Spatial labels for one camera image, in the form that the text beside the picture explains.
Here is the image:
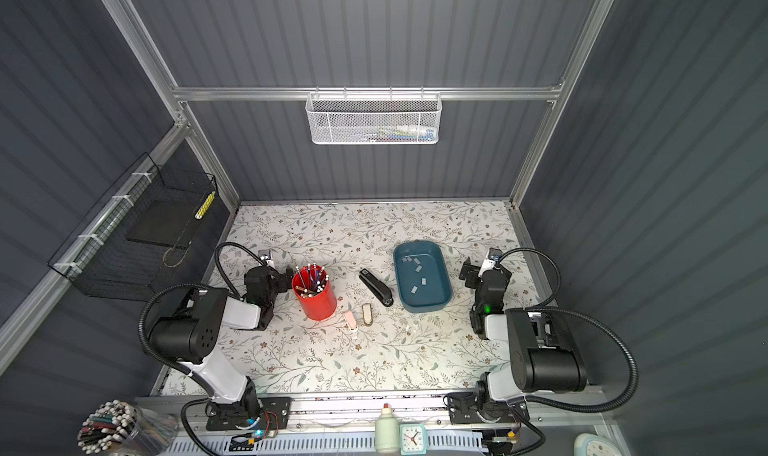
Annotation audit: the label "teal plastic tray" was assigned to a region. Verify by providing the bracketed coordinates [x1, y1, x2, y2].
[393, 240, 453, 313]

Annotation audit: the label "black stapler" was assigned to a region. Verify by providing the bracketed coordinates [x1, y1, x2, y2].
[359, 268, 394, 307]

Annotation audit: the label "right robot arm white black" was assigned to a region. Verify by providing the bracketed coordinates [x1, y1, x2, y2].
[459, 258, 588, 422]

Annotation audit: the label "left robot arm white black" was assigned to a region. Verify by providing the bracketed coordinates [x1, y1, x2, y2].
[138, 265, 294, 433]

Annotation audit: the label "red pen cup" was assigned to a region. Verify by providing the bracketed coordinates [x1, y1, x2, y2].
[291, 264, 337, 321]

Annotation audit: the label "yellow marker in side basket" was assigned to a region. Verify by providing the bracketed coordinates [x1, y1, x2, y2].
[194, 190, 217, 220]

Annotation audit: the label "pink eraser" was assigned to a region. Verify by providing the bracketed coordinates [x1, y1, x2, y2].
[343, 311, 358, 332]

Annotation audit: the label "small teal clock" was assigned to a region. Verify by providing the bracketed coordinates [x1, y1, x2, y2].
[399, 424, 428, 456]

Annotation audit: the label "white glue bottle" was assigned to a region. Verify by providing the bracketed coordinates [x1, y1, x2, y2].
[374, 403, 400, 454]

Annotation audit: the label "white round device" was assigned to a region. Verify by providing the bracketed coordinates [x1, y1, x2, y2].
[573, 433, 623, 456]

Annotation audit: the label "clear jar of pencils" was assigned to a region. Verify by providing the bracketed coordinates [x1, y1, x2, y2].
[77, 399, 179, 455]

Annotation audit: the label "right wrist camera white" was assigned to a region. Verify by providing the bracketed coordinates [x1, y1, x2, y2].
[478, 247, 503, 276]

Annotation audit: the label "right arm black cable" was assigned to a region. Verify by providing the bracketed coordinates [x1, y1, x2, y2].
[497, 247, 640, 414]

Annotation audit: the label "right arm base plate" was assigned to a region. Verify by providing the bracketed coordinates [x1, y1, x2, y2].
[442, 392, 529, 425]

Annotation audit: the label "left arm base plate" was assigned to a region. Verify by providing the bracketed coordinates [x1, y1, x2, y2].
[205, 397, 292, 431]

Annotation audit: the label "black wire side basket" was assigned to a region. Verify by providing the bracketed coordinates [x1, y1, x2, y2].
[48, 154, 221, 301]

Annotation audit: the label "white wire wall basket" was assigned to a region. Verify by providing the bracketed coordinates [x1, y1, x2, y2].
[305, 94, 443, 145]

